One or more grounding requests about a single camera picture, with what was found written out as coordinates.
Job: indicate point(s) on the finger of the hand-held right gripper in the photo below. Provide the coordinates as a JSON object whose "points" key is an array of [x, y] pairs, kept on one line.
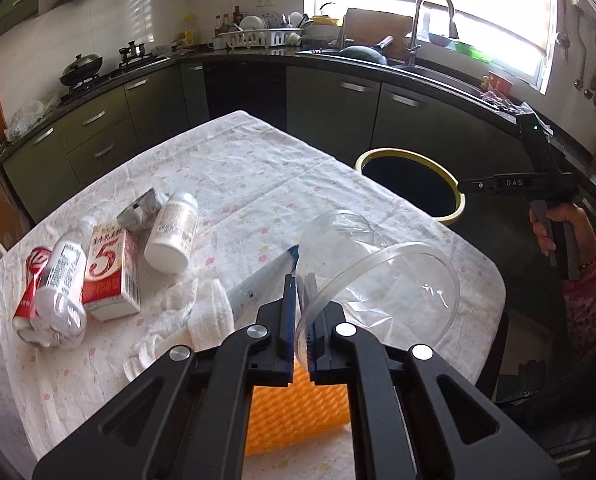
{"points": [[497, 184]]}

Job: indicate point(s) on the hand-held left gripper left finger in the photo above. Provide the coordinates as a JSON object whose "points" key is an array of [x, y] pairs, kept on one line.
{"points": [[289, 325]]}

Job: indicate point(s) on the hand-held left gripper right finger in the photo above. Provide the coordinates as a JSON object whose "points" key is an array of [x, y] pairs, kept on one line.
{"points": [[316, 355]]}

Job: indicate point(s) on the orange foam fruit net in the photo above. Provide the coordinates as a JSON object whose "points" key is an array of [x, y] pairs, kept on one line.
{"points": [[298, 410]]}

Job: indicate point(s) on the yellow-rimmed blue waste bin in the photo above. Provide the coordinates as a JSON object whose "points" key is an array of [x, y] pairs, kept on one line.
{"points": [[412, 185]]}

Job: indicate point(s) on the clear plastic container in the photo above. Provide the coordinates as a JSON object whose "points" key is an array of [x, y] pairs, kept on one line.
{"points": [[377, 280]]}

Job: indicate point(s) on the red and white milk carton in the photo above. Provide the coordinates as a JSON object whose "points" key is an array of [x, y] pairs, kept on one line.
{"points": [[110, 270]]}

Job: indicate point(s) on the clear plastic bottle white label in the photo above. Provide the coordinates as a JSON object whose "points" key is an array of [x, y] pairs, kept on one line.
{"points": [[60, 280]]}

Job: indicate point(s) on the red and white can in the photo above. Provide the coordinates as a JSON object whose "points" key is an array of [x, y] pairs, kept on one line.
{"points": [[32, 270]]}

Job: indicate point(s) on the person's right forearm pink sleeve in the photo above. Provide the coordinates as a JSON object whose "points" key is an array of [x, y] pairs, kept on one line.
{"points": [[590, 300]]}

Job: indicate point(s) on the person's right hand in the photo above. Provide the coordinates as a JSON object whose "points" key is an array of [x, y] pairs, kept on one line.
{"points": [[577, 235]]}

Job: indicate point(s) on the white and blue tube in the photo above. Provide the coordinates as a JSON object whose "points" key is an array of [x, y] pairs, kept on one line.
{"points": [[258, 285]]}

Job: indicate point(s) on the crumpled white tissue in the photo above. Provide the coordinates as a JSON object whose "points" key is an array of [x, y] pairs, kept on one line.
{"points": [[203, 320]]}

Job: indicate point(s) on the green plastic basin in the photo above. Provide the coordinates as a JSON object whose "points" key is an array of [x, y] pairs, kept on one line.
{"points": [[465, 50]]}

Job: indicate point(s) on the white floral tablecloth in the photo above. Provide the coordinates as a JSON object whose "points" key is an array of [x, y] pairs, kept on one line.
{"points": [[258, 180]]}

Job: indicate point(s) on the white pill bottle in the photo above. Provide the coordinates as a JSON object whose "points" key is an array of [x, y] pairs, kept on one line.
{"points": [[170, 235]]}

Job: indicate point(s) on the steel kitchen faucet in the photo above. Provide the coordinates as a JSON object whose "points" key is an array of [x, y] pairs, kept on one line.
{"points": [[411, 45]]}

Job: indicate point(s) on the green kitchen cabinets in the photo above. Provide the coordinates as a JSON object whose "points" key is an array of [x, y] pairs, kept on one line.
{"points": [[328, 105]]}

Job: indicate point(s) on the small grey box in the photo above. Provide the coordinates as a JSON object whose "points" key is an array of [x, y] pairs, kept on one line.
{"points": [[138, 212]]}

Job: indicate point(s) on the brown cutting board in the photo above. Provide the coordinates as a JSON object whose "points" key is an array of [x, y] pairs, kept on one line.
{"points": [[377, 25]]}

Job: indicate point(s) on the yellow plastic container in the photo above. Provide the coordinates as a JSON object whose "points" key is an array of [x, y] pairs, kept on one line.
{"points": [[324, 21]]}

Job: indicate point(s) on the white dish rack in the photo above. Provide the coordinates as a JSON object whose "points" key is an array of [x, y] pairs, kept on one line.
{"points": [[258, 37]]}

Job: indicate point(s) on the black gas hob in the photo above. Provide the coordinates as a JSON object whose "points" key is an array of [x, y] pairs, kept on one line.
{"points": [[118, 72]]}

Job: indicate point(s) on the yellow oil bottle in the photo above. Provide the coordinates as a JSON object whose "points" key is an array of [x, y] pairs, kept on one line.
{"points": [[190, 32]]}

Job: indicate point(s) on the steel pressure cooker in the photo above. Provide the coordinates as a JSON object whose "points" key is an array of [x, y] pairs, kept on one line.
{"points": [[134, 51]]}

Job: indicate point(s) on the black lidded wok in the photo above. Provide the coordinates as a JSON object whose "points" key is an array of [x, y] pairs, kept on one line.
{"points": [[80, 67]]}

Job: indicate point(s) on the crumpled clear plastic bag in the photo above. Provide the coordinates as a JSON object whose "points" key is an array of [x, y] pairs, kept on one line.
{"points": [[30, 115]]}

